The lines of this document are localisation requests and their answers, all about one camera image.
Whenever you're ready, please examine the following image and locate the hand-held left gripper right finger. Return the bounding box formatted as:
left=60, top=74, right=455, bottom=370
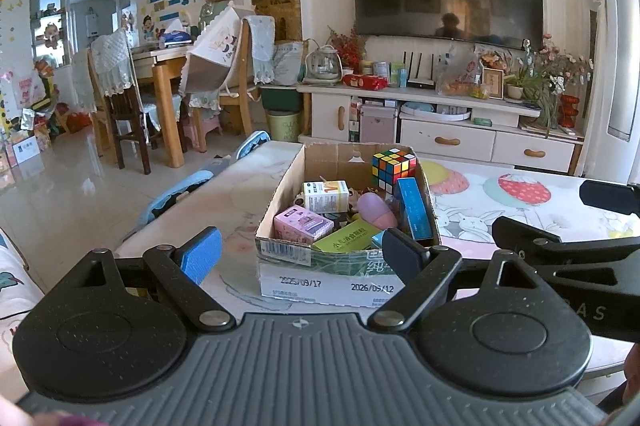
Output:
left=367, top=227, right=546, bottom=332

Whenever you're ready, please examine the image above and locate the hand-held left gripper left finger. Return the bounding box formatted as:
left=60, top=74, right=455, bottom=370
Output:
left=75, top=227, right=236, bottom=332

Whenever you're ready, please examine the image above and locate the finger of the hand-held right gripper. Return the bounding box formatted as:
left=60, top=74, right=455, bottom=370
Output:
left=579, top=179, right=640, bottom=217
left=492, top=216, right=640, bottom=342

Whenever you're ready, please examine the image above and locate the blue printed box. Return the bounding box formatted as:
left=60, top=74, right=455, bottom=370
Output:
left=394, top=177, right=433, bottom=241

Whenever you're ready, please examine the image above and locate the purple egg-shaped toy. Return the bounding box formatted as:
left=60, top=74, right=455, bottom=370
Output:
left=357, top=192, right=398, bottom=229

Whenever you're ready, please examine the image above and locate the green cardboard box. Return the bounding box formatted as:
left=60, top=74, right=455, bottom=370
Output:
left=312, top=221, right=383, bottom=253

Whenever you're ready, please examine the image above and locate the multicoloured puzzle cube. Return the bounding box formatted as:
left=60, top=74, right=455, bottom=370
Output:
left=371, top=149, right=417, bottom=195

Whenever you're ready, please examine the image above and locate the brown cardboard box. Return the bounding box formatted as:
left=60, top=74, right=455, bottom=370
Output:
left=255, top=142, right=442, bottom=308

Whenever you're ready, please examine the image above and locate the white and orange box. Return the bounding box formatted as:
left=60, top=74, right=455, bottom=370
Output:
left=302, top=180, right=349, bottom=213

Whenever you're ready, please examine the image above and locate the pink printed box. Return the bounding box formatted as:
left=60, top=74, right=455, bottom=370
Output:
left=274, top=206, right=334, bottom=243

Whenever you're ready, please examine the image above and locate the red vase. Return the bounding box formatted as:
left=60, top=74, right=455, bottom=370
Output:
left=559, top=94, right=580, bottom=128

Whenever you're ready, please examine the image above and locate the printed tablecloth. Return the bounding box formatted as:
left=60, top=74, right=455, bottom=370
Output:
left=115, top=141, right=640, bottom=382

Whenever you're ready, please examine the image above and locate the white television cabinet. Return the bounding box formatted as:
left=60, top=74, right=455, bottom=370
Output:
left=298, top=81, right=585, bottom=174

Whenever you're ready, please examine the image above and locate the pink plastic stool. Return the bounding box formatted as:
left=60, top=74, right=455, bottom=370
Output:
left=184, top=115, right=223, bottom=152

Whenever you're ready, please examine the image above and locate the silver case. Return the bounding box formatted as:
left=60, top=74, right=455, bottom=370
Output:
left=360, top=104, right=398, bottom=143

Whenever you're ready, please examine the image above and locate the potted plant with flowers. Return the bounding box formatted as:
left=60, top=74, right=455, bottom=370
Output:
left=505, top=34, right=593, bottom=129

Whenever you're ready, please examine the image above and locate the white standing air conditioner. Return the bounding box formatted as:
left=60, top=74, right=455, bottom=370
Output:
left=607, top=0, right=640, bottom=142

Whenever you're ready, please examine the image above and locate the light green bin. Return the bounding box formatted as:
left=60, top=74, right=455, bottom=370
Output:
left=266, top=110, right=301, bottom=142

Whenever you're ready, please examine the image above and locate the white curtain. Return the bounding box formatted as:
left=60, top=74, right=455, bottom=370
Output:
left=582, top=0, right=626, bottom=179

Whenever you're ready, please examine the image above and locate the black router with antennas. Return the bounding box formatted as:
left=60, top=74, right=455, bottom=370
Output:
left=404, top=51, right=436, bottom=90

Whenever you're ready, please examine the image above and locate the dark green container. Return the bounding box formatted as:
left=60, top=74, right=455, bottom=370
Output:
left=261, top=85, right=303, bottom=113

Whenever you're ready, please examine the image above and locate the wooden dining table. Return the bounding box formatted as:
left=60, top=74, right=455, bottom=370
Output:
left=131, top=44, right=201, bottom=168

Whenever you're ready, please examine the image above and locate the dark wooden chair with cover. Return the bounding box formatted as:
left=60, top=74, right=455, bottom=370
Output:
left=87, top=29, right=152, bottom=175

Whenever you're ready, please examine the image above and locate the flat red box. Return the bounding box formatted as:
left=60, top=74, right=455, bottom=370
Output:
left=342, top=74, right=389, bottom=90

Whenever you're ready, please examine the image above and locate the clear plastic bag of snacks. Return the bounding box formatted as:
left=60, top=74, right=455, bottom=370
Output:
left=436, top=46, right=483, bottom=97

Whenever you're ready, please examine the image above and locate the printed sofa cover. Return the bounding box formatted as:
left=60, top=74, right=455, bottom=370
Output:
left=0, top=231, right=46, bottom=387

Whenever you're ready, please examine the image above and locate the glass kettle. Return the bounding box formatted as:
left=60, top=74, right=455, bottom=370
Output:
left=305, top=45, right=343, bottom=82

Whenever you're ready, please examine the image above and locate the white printed sack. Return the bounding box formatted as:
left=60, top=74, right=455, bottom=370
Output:
left=272, top=40, right=306, bottom=86

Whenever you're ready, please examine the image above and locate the red berry bouquet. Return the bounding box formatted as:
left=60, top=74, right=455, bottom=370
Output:
left=327, top=25, right=368, bottom=67

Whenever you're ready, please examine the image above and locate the blue tissue box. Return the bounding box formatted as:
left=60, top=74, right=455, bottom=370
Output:
left=159, top=19, right=193, bottom=44

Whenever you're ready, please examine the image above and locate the wooden picture frame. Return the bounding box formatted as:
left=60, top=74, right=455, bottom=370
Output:
left=481, top=67, right=505, bottom=100

